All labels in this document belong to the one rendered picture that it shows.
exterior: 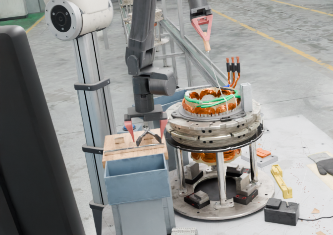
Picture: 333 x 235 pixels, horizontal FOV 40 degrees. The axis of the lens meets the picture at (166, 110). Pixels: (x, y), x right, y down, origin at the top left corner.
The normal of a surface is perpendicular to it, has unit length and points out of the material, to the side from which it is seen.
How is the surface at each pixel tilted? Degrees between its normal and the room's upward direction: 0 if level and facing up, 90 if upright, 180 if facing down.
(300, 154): 0
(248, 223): 0
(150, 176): 90
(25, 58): 90
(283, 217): 90
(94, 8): 90
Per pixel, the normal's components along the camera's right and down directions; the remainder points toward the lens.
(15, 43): 0.69, 0.22
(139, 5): -0.55, 0.32
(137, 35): -0.42, 0.14
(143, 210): 0.08, 0.32
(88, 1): 0.86, 0.07
